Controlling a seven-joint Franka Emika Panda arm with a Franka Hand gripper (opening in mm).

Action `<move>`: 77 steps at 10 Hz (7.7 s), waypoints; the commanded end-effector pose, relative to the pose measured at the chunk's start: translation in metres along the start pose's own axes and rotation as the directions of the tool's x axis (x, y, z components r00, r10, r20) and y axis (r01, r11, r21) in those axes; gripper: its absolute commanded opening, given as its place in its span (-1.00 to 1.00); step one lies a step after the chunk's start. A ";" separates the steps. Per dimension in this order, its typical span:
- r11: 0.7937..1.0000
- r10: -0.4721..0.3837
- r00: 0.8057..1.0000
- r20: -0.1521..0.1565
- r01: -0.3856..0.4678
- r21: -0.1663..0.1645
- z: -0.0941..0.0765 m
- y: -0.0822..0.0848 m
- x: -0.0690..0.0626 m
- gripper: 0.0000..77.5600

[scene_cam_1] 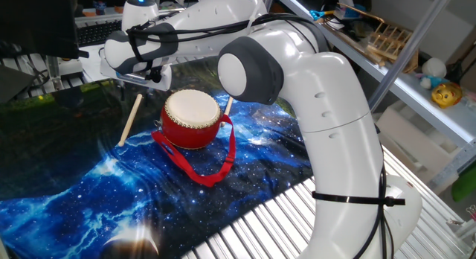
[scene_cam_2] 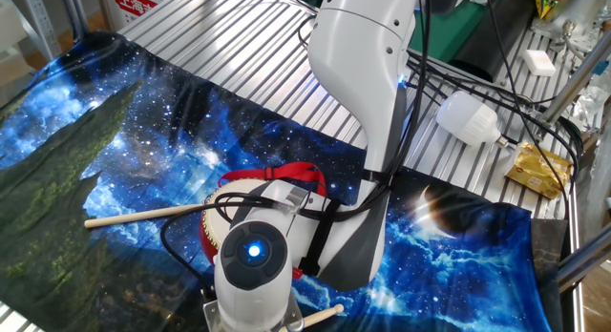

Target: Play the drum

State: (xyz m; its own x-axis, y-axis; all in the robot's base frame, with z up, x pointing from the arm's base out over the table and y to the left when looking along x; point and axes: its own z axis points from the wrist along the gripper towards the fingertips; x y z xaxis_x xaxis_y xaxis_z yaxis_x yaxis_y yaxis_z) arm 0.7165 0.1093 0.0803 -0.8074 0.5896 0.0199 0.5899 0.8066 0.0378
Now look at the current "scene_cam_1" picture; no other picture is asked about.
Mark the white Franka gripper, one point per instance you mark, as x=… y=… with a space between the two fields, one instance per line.
x=166 y=84

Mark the black keyboard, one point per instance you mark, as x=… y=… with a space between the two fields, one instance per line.
x=98 y=34

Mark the small blue toy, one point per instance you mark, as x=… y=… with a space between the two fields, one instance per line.
x=431 y=82

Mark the white foam box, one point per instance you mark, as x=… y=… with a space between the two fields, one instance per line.
x=409 y=140

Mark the slanted metal shelf post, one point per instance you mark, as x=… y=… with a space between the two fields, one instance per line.
x=413 y=50

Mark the yellow pig toy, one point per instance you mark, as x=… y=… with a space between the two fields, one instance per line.
x=446 y=95

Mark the wooden rack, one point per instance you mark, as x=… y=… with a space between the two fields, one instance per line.
x=390 y=43

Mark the white printed paper sheet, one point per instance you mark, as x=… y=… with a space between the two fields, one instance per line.
x=91 y=65

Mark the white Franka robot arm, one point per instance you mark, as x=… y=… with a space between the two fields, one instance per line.
x=334 y=121

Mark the black monitor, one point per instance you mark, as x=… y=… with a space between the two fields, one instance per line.
x=37 y=21

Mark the dark flat panel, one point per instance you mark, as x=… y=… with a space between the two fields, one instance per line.
x=15 y=84

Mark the small blue red figurine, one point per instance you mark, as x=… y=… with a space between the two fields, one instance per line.
x=99 y=7

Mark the galaxy print cloth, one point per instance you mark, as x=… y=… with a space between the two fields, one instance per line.
x=93 y=214

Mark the small orange object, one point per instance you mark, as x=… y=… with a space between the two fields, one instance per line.
x=118 y=9

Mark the pale wooden drumstick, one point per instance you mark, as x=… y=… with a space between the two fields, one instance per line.
x=227 y=108
x=130 y=119

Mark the red drum with white head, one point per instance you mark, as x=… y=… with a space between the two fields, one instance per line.
x=189 y=132

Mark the green object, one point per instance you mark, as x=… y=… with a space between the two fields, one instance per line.
x=466 y=182

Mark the grey metal shelf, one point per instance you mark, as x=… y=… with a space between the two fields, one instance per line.
x=457 y=125

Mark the white device with post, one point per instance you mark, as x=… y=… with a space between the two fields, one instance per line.
x=70 y=67

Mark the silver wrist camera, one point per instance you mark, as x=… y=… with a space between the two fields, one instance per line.
x=130 y=77

